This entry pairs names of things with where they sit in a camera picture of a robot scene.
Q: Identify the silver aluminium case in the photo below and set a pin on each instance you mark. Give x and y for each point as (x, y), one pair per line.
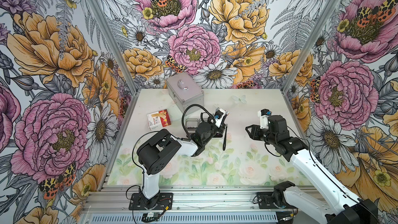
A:
(184, 91)

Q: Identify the aluminium corner post left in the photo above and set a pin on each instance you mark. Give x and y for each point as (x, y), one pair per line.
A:
(100, 17)

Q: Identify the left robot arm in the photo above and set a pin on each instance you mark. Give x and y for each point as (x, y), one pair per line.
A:
(159, 150)

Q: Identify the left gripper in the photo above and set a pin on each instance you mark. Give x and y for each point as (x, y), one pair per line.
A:
(222, 128)

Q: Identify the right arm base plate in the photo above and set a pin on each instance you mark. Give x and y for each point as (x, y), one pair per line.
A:
(266, 200)

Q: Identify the aluminium corner post right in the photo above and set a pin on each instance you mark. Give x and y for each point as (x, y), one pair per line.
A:
(305, 51)

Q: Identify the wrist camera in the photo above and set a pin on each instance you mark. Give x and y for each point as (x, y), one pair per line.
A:
(263, 116)
(220, 112)

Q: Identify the green circuit board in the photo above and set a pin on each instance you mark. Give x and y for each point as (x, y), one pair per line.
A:
(149, 217)

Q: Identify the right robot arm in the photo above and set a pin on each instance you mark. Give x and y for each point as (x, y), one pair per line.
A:
(342, 206)

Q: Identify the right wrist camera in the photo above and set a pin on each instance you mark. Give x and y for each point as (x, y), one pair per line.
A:
(263, 116)

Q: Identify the aluminium corner post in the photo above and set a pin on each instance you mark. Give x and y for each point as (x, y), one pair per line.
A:
(305, 51)
(100, 17)

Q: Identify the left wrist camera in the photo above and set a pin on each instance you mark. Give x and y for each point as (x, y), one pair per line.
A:
(220, 112)

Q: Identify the aluminium front rail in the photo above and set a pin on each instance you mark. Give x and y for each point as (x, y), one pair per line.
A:
(190, 205)

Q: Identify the black toothbrush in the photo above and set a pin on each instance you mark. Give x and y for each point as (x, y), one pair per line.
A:
(225, 138)

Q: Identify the red white small box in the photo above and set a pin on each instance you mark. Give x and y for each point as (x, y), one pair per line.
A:
(158, 120)

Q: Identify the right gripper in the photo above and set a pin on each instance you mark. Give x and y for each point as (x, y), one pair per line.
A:
(255, 131)

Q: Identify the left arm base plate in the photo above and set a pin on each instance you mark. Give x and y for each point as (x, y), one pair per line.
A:
(161, 201)

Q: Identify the cream toothbrush holder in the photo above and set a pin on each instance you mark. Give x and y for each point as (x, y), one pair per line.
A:
(191, 124)

